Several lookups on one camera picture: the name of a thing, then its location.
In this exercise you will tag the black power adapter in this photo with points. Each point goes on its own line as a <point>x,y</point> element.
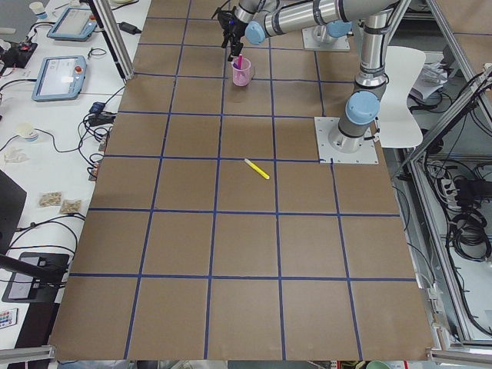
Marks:
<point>129,28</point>

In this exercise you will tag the teach pendant near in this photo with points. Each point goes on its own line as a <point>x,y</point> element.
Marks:
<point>60,78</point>

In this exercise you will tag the power strip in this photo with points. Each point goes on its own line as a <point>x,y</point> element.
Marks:
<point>447,189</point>

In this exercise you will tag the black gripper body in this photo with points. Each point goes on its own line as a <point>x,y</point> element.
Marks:
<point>233,28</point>

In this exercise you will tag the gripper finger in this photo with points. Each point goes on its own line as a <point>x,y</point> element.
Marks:
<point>235,50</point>
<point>225,41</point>

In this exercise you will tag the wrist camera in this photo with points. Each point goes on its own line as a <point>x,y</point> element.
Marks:
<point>225,18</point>

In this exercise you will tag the white chair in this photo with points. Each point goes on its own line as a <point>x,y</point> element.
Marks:
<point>398,127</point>

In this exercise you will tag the teach pendant far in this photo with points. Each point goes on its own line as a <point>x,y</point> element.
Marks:
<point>74,24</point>

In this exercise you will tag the teach pendant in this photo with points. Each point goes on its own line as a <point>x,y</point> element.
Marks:
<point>74,24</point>
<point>60,78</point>

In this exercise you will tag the pink mesh cup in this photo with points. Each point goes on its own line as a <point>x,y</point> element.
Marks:
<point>241,77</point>

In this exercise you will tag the black monitor stand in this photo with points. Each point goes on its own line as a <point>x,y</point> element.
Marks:
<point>36,277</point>

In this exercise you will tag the yellow highlighter pen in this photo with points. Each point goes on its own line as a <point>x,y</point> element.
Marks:
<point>257,169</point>

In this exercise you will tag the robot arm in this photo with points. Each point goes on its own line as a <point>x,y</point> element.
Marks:
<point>329,23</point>

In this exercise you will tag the remote control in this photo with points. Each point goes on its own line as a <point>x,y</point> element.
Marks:
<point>8,318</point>

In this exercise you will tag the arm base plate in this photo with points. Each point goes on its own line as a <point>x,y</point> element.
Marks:
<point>317,39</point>
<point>335,148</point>

